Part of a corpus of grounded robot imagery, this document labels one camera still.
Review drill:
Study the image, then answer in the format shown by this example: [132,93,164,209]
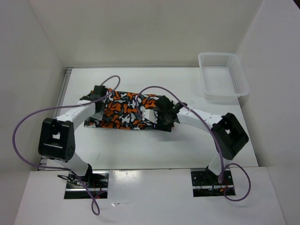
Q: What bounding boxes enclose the orange camouflage shorts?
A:
[83,90,175,131]

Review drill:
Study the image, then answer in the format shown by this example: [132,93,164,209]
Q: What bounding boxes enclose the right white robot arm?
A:
[156,96,249,184]

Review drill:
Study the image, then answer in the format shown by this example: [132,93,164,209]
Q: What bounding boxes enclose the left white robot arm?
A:
[38,85,109,188]

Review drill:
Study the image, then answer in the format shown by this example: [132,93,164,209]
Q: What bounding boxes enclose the white plastic basket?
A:
[198,52,250,101]

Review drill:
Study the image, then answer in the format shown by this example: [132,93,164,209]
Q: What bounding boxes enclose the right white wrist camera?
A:
[142,109,158,124]

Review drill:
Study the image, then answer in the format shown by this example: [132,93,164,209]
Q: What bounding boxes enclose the aluminium rail frame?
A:
[37,67,74,171]

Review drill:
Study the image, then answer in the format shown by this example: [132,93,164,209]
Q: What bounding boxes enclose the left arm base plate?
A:
[58,170,109,200]

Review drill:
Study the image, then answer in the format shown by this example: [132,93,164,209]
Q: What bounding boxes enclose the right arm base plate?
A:
[190,168,236,197]

